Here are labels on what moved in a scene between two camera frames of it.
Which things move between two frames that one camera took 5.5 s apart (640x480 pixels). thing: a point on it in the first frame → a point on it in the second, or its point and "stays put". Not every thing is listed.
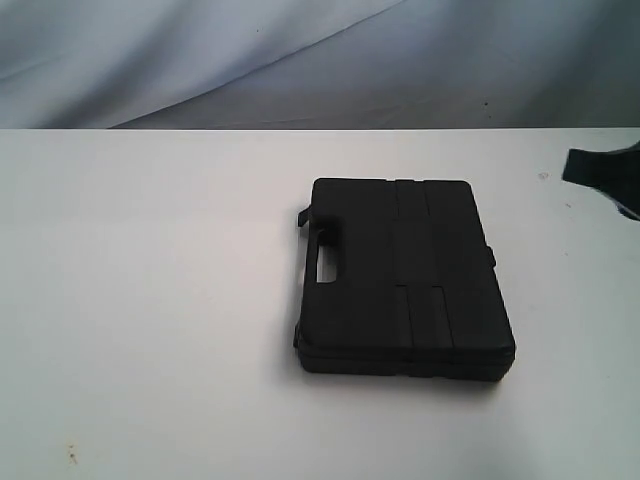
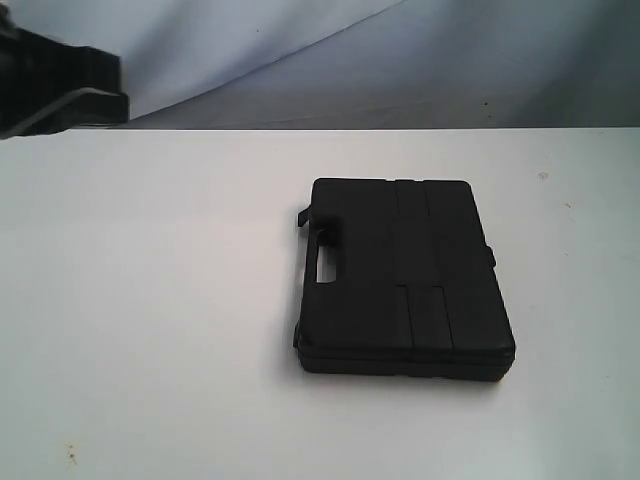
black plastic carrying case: [398, 279] stays put
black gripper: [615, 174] → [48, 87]
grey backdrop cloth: [319, 64] stays put
